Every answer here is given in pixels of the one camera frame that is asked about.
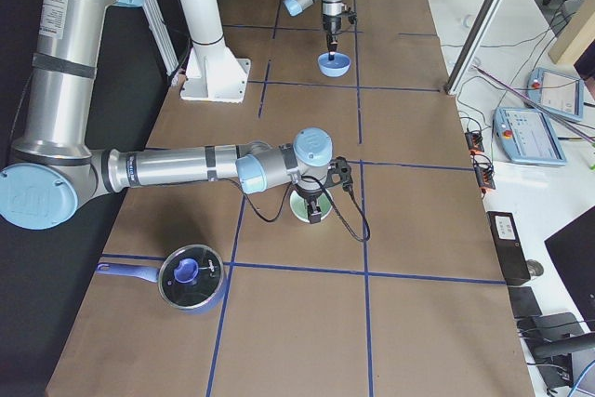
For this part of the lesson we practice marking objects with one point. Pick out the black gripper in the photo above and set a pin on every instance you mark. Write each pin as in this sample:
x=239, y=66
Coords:
x=310, y=192
x=331, y=25

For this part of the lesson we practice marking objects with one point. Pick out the green bowl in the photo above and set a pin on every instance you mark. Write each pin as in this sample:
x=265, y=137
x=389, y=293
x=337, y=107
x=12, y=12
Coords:
x=297, y=205

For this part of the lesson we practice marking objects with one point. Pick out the blue bowl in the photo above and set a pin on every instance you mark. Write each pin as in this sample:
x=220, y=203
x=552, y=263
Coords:
x=334, y=65

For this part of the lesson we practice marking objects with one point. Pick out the blue saucepan with glass lid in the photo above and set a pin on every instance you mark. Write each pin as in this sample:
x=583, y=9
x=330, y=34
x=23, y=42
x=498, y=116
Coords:
x=191, y=279

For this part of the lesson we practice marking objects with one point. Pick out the right black usb hub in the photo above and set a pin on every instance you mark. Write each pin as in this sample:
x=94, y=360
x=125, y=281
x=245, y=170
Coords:
x=484, y=173

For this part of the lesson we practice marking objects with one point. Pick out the black power box with label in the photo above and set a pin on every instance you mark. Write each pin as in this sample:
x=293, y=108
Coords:
x=508, y=248

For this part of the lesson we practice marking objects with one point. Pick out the near teach pendant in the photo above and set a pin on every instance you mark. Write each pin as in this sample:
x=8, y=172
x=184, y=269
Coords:
x=527, y=137

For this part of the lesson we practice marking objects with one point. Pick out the teach pendant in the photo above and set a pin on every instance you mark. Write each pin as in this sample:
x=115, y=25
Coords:
x=562, y=94
x=527, y=137

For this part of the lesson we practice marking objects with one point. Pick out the far teach pendant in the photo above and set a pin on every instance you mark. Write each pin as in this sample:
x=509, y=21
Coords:
x=562, y=94

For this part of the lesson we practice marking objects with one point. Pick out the black monitor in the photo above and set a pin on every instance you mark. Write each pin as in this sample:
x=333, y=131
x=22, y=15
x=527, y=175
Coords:
x=571, y=250

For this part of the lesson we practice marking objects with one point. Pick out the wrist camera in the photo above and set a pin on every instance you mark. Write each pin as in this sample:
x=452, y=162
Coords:
x=339, y=174
x=350, y=15

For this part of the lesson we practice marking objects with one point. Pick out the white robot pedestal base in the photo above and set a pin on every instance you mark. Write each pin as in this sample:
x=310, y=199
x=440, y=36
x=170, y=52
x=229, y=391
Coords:
x=213, y=72

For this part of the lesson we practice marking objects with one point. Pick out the aluminium frame post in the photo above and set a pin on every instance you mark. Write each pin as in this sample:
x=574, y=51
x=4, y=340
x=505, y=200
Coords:
x=475, y=37

